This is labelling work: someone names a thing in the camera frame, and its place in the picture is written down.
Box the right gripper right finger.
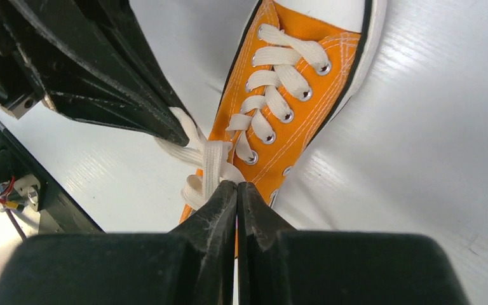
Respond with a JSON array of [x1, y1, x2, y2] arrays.
[[236, 182, 469, 304]]

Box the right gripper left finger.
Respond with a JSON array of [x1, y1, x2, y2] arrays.
[[0, 181, 237, 304]]

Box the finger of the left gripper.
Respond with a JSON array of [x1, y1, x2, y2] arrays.
[[76, 0, 190, 115], [0, 1, 189, 146]]

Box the white shoelace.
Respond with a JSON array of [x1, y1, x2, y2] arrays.
[[156, 24, 331, 210]]

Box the orange canvas sneaker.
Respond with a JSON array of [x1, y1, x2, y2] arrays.
[[181, 1, 388, 220]]

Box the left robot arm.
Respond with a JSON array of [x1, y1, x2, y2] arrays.
[[0, 1, 189, 233]]

